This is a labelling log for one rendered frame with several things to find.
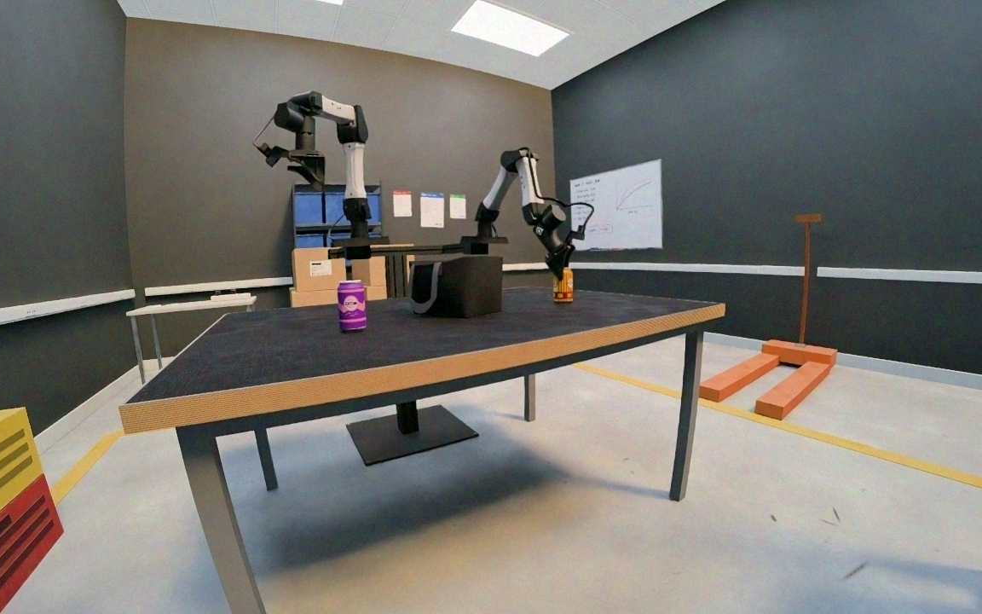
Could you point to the orange striped drink can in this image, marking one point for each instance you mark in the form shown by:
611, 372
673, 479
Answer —
563, 289

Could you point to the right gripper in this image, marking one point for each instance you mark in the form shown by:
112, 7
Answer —
310, 160

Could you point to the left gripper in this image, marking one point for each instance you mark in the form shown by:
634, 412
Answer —
552, 245

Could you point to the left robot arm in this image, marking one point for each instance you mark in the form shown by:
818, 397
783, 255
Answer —
544, 219

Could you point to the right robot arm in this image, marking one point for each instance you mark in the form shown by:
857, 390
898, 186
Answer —
290, 116

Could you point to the purple drink can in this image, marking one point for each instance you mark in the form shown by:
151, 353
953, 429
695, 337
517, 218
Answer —
351, 306

